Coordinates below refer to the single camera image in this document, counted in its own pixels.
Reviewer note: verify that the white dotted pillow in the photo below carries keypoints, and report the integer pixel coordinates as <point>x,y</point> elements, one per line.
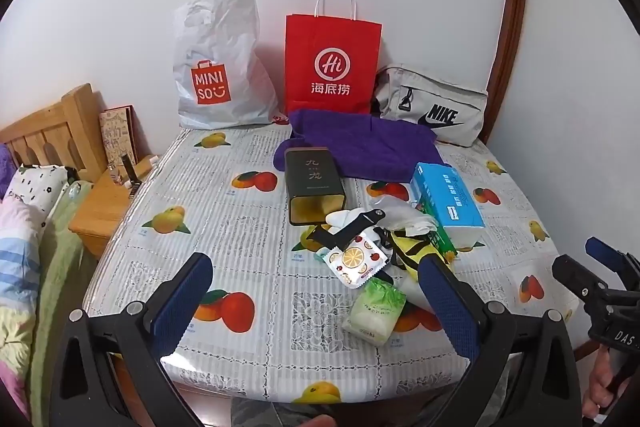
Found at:
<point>35,189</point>

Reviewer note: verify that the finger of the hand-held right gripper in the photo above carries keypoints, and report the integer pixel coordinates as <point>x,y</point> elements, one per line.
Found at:
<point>602,252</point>
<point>575,274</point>

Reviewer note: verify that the blue tissue pack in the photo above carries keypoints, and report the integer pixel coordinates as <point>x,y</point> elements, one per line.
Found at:
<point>447,197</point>

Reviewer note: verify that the grey sling bag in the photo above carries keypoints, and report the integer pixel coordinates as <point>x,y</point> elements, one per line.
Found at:
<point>440,107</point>

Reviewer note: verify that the brown wooden door frame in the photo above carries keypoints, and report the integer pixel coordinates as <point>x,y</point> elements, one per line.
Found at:
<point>512,7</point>

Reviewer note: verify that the wooden nightstand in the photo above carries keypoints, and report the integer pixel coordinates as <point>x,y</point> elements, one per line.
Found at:
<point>105,207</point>

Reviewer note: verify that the purple plush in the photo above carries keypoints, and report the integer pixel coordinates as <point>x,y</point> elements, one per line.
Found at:
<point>4,164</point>

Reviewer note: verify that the white plastic shopping bag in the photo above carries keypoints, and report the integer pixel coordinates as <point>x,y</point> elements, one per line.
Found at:
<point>220,57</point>

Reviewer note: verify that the white cloth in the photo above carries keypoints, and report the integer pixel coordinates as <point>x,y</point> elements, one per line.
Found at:
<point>422,223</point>

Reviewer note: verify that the green packet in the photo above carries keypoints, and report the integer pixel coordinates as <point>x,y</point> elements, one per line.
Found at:
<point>442,239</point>

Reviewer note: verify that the patterned notebook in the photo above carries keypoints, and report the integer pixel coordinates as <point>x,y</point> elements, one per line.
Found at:
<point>120,137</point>

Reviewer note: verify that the fruit print packet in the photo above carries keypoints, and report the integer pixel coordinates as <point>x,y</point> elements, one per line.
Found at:
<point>355,262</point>

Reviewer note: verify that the fruit print tablecloth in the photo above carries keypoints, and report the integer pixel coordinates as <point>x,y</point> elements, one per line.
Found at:
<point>280,287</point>

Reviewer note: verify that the purple towel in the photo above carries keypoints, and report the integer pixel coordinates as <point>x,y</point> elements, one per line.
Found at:
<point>370,147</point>

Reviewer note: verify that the wooden headboard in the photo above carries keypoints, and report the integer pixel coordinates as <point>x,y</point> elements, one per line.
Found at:
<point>45,132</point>

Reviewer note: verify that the small black object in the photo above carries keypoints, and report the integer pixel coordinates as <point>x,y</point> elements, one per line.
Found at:
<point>130,169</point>

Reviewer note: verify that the person's right hand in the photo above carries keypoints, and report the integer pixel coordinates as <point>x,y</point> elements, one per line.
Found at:
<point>597,382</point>

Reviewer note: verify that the small green tissue pack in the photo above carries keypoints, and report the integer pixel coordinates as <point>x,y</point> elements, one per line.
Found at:
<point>375,312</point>

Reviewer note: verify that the mint green cloth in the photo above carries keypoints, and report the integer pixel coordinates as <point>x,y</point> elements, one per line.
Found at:
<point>320,254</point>

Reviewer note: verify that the dark green tin box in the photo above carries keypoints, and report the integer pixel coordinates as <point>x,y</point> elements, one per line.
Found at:
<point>312,187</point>

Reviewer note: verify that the small red white packet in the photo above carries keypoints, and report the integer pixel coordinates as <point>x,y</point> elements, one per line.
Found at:
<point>281,119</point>

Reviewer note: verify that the red paper bag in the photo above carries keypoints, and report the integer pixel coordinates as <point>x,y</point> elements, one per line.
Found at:
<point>332,57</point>

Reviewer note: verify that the pastel striped quilt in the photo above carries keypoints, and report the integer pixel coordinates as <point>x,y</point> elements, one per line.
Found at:
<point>17,267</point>

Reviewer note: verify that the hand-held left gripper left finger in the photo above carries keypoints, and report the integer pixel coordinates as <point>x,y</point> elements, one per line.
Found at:
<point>185,302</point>

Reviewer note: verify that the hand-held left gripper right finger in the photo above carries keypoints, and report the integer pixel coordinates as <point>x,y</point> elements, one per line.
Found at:
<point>445,307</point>

